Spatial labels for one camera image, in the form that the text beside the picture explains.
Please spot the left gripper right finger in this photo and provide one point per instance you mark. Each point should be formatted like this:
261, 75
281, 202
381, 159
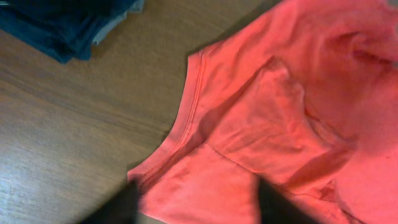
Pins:
276, 209

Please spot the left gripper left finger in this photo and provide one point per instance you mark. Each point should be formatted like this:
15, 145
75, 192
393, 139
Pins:
120, 209

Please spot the orange red printed t-shirt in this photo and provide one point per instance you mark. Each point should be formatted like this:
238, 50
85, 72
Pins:
305, 97

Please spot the navy blue folded garment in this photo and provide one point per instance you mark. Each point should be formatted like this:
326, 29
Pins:
61, 29

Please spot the grey folded garment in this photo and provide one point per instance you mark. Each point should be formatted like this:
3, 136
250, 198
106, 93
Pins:
135, 8

